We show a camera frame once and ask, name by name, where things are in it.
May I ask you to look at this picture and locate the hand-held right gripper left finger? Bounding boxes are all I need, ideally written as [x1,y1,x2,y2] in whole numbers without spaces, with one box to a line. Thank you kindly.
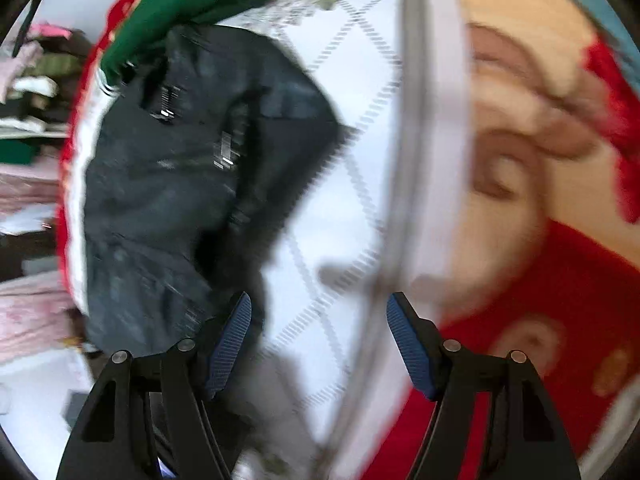
[56,291,252,480]

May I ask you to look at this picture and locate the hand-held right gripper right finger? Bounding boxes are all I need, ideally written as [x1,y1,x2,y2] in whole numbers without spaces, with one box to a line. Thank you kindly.
[386,291,583,480]

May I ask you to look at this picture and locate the dark grey jacket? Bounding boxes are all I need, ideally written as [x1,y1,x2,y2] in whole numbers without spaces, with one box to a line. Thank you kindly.
[80,24,351,361]

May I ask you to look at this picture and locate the pile of mixed clothes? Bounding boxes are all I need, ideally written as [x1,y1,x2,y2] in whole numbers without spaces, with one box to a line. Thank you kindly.
[0,22,93,166]

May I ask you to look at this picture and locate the red cartoon printed blanket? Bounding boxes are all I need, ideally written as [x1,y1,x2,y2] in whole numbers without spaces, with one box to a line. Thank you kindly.
[350,0,640,480]

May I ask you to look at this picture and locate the white diamond-pattern bed sheet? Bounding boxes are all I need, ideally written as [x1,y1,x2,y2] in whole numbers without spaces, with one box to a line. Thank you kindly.
[235,0,416,480]

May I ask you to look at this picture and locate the green garment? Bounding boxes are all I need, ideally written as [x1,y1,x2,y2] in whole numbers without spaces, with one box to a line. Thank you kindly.
[101,0,301,83]

